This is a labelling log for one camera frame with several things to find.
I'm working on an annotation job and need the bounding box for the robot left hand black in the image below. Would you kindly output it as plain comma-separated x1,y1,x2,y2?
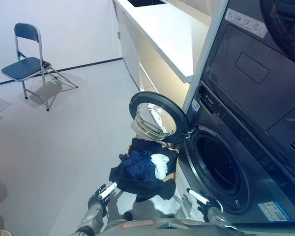
88,181,118,209

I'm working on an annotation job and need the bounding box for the robot right hand black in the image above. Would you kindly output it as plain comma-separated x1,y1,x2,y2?
186,187,223,215

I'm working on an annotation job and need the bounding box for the white garment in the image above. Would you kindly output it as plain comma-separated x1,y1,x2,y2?
150,153,171,180

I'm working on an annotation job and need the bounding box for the laundry basket with dark clothes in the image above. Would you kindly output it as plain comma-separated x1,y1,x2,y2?
109,137,179,203

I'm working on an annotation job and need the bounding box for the dark grey washing machine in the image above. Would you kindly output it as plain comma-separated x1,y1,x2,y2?
178,80,295,225

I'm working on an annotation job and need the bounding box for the woven tan laundry basket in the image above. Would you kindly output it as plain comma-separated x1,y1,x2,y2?
126,141,180,184

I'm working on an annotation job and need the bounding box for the round washing machine door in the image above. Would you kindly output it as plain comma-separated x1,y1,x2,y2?
128,91,191,145

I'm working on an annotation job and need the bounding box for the blue garment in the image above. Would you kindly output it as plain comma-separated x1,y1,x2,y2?
121,149,158,182

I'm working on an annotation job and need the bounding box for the robot torso grey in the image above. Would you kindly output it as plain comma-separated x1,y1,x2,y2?
98,217,236,236

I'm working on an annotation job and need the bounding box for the blue white energy label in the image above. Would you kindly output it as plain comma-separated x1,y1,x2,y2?
257,201,290,223

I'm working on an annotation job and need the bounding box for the small blue sticker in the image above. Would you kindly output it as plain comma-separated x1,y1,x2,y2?
191,98,200,114

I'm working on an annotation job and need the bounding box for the dark grey dryer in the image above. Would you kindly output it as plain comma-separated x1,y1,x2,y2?
201,0,295,151

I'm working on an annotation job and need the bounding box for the blue folding chair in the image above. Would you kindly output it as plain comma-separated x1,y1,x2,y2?
1,23,79,112

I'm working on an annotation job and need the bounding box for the white cabinet with shelves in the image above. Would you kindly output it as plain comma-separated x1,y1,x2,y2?
112,0,231,114

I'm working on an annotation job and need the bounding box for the white instruction sticker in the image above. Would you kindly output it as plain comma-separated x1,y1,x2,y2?
225,7,269,39

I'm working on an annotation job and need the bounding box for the round dryer door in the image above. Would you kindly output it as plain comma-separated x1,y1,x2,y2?
260,0,295,67

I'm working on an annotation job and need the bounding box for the black sink basin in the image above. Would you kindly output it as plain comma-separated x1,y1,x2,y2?
127,0,167,8

